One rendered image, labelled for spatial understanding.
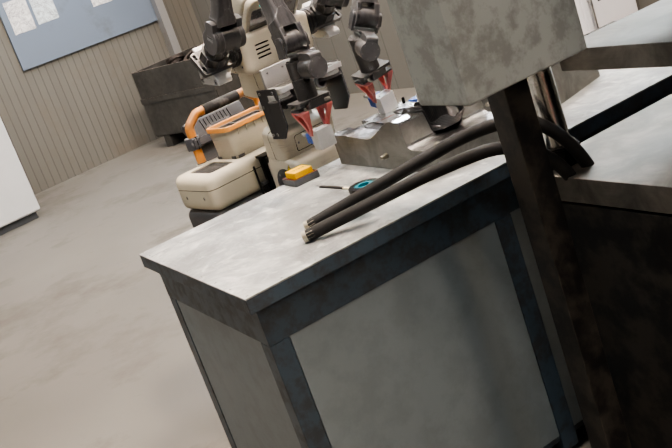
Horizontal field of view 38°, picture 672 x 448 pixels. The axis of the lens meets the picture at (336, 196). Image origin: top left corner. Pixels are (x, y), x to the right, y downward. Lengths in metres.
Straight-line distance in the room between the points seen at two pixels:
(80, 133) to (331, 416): 7.52
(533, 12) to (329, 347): 0.84
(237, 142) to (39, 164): 6.16
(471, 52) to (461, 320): 0.79
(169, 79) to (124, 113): 1.08
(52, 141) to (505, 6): 7.84
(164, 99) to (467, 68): 7.23
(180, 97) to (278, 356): 6.73
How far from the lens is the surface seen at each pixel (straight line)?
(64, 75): 9.50
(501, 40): 1.82
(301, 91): 2.57
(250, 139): 3.34
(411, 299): 2.25
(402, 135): 2.47
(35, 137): 9.37
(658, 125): 2.35
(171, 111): 8.90
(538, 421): 2.56
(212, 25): 2.82
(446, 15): 1.74
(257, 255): 2.27
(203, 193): 3.26
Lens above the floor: 1.46
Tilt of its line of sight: 15 degrees down
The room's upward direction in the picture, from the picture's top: 19 degrees counter-clockwise
